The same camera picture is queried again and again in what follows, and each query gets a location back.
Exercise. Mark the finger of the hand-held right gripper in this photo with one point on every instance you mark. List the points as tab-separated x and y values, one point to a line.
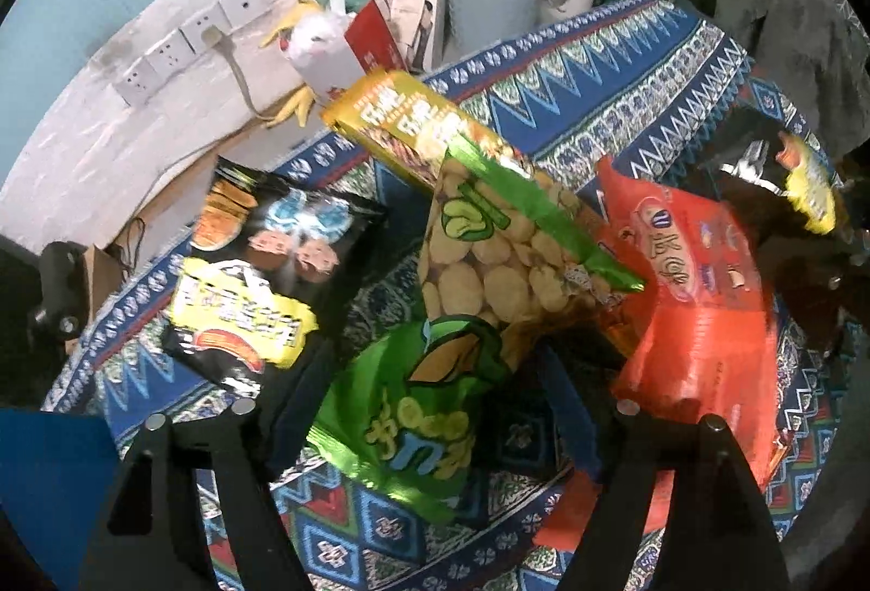
809	278

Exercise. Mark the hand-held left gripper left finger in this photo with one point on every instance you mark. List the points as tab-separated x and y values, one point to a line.
292	421

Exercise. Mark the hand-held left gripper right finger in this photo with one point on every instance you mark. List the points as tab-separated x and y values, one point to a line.
578	421

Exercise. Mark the black and gold snack packet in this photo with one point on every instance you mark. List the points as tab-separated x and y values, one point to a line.
781	169

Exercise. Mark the green bean snack packet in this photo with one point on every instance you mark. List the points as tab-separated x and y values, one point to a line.
476	265

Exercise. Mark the blue rimmed cardboard box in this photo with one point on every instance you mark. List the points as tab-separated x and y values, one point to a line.
54	482

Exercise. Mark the red translucent snack packet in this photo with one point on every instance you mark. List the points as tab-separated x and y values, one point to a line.
693	305

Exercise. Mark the black and yellow snack packet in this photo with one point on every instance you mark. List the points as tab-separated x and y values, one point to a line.
272	265

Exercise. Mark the small brown cardboard box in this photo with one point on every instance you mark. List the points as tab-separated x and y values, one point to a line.
96	275

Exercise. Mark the grey cloth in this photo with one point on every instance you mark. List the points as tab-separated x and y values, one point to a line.
795	20

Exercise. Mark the black cylindrical device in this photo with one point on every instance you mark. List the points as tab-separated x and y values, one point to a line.
58	285

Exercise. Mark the blue patterned blanket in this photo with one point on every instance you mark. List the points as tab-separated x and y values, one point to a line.
612	88

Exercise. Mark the yellow rubber glove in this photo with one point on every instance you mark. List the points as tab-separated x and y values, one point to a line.
293	108
292	20

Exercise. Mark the long yellow snack packet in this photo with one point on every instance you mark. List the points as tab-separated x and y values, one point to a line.
408	122

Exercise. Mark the white plastic bag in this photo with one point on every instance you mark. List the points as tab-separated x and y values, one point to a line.
319	47

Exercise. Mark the red and white shopping bag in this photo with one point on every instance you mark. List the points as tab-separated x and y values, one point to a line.
370	44

